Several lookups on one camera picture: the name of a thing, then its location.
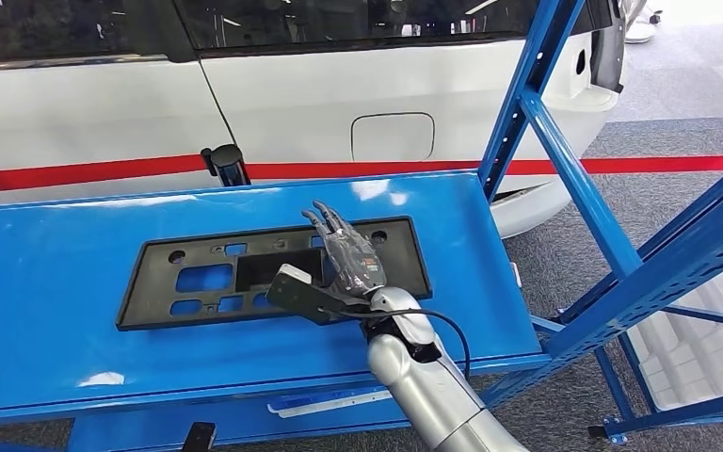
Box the white plastic bin stack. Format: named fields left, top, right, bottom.
left=626, top=249, right=723, bottom=413

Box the white chair base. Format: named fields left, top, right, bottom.
left=619, top=0, right=664, bottom=45

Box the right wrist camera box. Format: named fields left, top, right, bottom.
left=265, top=263, right=372, bottom=326

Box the white car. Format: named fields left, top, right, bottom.
left=0, top=0, right=628, bottom=241

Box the black plastic panel part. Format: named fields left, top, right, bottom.
left=115, top=216, right=433, bottom=331

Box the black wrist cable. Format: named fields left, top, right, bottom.
left=336, top=308, right=472, bottom=381

